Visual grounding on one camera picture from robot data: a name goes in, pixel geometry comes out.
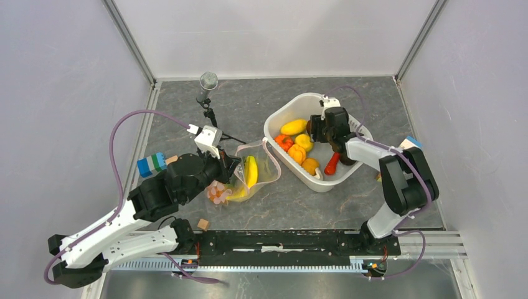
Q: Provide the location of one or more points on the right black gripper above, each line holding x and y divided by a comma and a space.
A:
317, 122

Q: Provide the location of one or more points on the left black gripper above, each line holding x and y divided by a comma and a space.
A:
226, 164

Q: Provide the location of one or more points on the orange toy pineapple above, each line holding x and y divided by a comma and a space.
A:
218, 193

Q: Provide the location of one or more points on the dark red toy fruit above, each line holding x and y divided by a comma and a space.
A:
338, 145

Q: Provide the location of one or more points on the yellow toy bananas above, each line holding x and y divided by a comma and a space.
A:
251, 176

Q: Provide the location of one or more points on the clear zip top bag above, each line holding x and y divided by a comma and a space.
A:
258, 148

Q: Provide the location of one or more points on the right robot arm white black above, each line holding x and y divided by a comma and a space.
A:
407, 181

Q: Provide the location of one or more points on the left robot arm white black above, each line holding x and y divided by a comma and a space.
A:
82, 258

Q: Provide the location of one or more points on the yellow toy mango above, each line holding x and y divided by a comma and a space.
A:
294, 127

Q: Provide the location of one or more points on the red toy chili pepper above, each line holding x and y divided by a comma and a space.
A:
330, 168

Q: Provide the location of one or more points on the orange yellow bell pepper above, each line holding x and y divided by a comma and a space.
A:
297, 153

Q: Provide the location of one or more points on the orange toy fruit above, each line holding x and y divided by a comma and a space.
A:
310, 165

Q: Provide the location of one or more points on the tan wooden block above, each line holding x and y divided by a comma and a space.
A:
171, 159

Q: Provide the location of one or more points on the orange toy pumpkin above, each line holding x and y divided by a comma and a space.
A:
285, 142

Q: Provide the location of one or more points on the small wooden cube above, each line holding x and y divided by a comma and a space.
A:
203, 224

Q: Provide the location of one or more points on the white toy mushroom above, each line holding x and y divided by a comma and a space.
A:
318, 174

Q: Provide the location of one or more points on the blue green toy block stack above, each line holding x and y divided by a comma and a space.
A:
151, 165

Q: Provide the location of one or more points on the white blue yellow block stack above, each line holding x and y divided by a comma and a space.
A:
409, 142

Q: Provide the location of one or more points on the silver microphone on tripod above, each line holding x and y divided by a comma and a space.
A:
208, 82

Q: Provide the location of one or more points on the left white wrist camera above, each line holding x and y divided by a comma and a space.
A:
207, 139

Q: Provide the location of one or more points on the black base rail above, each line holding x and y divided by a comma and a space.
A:
261, 248

